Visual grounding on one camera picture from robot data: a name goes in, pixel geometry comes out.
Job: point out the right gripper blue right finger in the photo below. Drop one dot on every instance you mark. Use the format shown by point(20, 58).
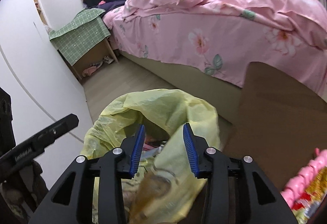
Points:
point(189, 142)

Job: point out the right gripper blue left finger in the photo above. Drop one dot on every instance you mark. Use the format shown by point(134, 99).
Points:
point(139, 138)

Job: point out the yellow plastic trash bag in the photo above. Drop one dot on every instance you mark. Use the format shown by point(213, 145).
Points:
point(164, 188)

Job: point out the yellow snack wrapper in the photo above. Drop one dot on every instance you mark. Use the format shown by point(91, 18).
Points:
point(306, 205)

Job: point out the left hand in glove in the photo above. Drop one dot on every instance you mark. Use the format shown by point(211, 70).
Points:
point(14, 208)

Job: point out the brown table cloth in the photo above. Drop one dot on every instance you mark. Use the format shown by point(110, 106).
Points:
point(280, 123)

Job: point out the pink caterpillar toy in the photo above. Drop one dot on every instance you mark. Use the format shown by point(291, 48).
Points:
point(297, 185)

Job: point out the green checkered nightstand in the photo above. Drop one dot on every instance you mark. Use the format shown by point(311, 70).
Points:
point(79, 36)

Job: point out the pink floral bed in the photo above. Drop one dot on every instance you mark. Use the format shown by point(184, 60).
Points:
point(204, 46)

